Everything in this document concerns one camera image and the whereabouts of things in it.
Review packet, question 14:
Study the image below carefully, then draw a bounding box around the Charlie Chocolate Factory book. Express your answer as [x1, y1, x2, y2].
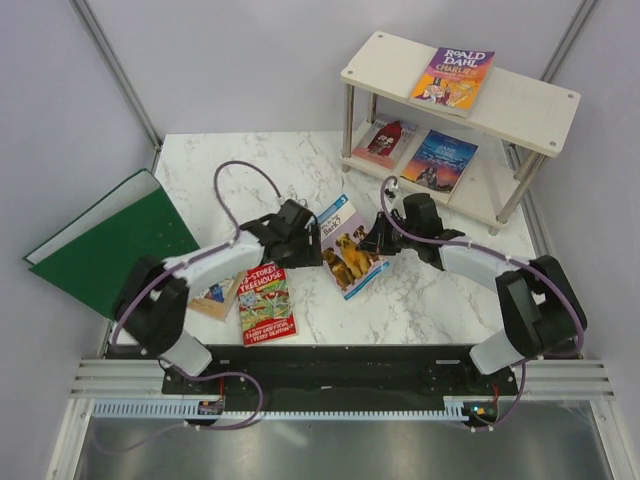
[408, 47, 495, 118]

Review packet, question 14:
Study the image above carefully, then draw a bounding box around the white slotted cable duct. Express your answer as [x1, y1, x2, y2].
[92, 398, 497, 421]

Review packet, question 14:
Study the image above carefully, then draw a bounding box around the Jane Eyre book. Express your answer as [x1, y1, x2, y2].
[401, 130, 478, 194]

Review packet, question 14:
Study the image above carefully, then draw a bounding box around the green ring binder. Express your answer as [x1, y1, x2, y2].
[23, 169, 199, 319]

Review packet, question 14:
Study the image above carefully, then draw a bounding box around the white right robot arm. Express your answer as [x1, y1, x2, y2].
[358, 194, 587, 394]

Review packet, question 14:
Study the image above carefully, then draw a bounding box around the Why Do Dogs Bark book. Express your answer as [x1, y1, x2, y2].
[318, 194, 389, 300]

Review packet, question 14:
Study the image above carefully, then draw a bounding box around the red house cover book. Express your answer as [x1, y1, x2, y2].
[353, 114, 418, 170]

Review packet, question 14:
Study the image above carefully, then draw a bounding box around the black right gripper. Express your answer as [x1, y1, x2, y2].
[357, 211, 421, 255]

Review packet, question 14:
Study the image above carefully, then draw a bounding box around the red 13-Storey Treehouse book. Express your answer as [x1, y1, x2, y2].
[237, 263, 298, 347]

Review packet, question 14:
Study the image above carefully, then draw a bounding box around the white two-tier shelf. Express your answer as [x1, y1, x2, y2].
[341, 31, 581, 234]

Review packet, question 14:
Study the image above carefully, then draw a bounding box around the aluminium rail frame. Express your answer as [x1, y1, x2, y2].
[71, 360, 614, 400]

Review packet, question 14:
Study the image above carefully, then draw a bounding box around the orange Charlie portrait book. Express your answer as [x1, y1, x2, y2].
[188, 273, 244, 321]

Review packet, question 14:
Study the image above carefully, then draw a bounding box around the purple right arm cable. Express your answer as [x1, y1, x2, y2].
[380, 175, 587, 432]

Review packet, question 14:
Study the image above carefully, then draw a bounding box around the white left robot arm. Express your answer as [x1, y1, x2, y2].
[112, 199, 323, 393]

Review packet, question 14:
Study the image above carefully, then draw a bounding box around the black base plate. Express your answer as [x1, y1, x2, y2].
[162, 345, 518, 413]

